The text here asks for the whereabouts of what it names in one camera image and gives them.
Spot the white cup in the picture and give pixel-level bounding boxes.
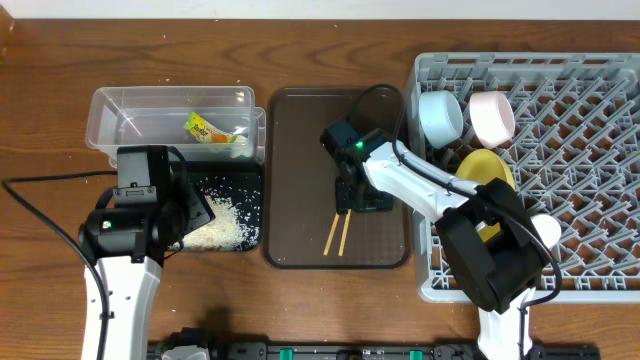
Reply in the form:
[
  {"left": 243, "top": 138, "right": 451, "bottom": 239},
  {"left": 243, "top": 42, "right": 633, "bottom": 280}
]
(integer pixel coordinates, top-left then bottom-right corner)
[{"left": 531, "top": 214, "right": 562, "bottom": 249}]

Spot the black waste tray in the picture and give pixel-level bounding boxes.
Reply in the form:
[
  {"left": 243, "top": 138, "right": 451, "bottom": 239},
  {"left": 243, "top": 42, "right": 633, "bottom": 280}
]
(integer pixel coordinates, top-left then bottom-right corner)
[{"left": 188, "top": 162, "right": 264, "bottom": 249}]

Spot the wooden chopstick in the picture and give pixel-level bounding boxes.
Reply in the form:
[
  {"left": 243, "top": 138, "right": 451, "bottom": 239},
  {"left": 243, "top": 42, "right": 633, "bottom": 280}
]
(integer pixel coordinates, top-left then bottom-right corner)
[
  {"left": 323, "top": 213, "right": 340, "bottom": 256},
  {"left": 338, "top": 209, "right": 352, "bottom": 257}
]

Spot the white tissue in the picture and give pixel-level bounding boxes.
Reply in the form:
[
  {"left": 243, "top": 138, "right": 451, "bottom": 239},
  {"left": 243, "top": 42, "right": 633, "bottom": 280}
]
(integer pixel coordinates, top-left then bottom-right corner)
[{"left": 230, "top": 134, "right": 253, "bottom": 158}]

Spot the brown serving tray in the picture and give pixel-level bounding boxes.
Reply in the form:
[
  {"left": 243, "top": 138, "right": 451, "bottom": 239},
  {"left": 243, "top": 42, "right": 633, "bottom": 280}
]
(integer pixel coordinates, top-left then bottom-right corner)
[{"left": 263, "top": 87, "right": 411, "bottom": 270}]

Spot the white rice bowl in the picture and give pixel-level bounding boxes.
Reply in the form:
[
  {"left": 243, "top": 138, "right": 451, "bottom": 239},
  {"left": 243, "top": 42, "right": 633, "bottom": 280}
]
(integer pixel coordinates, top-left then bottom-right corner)
[{"left": 469, "top": 91, "right": 515, "bottom": 149}]

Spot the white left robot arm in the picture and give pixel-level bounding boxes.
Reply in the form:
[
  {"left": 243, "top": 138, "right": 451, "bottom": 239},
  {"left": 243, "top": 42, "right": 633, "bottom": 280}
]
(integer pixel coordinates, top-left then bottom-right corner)
[{"left": 79, "top": 180, "right": 215, "bottom": 359}]

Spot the yellow plate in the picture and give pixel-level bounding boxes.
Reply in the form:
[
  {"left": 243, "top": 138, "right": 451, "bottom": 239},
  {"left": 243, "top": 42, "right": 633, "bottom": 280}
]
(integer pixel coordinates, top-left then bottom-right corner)
[{"left": 454, "top": 148, "right": 517, "bottom": 244}]

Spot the clear plastic waste bin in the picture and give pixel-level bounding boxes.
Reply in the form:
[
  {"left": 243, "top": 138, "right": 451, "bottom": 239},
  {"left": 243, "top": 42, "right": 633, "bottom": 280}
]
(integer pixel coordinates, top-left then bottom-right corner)
[{"left": 86, "top": 86, "right": 267, "bottom": 165}]

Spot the grey dishwasher rack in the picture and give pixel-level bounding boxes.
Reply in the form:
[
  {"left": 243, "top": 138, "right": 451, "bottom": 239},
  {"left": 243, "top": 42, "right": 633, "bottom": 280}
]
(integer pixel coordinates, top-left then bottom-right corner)
[{"left": 405, "top": 52, "right": 639, "bottom": 304}]

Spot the green snack wrapper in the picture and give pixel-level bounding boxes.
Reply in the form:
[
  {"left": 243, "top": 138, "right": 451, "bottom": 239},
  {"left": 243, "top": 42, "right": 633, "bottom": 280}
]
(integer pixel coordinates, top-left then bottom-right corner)
[{"left": 184, "top": 112, "right": 238, "bottom": 144}]

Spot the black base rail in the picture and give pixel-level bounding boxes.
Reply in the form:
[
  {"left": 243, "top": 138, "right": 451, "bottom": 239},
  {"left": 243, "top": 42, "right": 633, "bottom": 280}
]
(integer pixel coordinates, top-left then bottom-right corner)
[{"left": 147, "top": 327, "right": 601, "bottom": 360}]

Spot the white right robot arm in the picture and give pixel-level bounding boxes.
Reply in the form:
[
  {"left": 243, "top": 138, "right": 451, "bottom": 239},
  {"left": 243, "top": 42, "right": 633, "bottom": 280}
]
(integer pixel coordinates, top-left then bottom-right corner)
[{"left": 320, "top": 119, "right": 560, "bottom": 359}]

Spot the spilled rice pile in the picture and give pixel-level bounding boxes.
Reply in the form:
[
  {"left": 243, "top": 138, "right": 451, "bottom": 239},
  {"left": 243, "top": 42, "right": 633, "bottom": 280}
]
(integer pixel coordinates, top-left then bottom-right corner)
[{"left": 183, "top": 195, "right": 260, "bottom": 252}]

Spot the light blue bowl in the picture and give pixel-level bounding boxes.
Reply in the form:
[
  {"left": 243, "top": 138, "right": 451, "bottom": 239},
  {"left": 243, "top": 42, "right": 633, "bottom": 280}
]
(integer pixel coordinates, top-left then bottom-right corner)
[{"left": 418, "top": 91, "right": 463, "bottom": 149}]

